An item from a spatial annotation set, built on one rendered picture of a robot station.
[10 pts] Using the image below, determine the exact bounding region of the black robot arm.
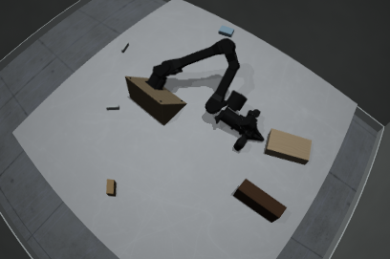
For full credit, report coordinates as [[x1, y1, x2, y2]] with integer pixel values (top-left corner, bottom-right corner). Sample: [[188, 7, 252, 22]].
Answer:
[[145, 38, 257, 133]]

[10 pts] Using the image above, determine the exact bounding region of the light blue flat box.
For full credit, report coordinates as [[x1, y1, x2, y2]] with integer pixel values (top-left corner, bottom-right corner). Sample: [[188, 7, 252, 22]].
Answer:
[[219, 25, 234, 37]]

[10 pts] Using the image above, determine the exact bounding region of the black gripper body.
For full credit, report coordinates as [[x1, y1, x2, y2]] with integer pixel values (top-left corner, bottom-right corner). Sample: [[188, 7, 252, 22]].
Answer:
[[230, 109, 261, 151]]

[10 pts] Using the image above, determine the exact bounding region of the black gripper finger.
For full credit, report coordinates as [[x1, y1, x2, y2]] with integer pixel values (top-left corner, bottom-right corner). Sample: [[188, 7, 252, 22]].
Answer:
[[250, 122, 264, 140], [247, 131, 264, 141]]

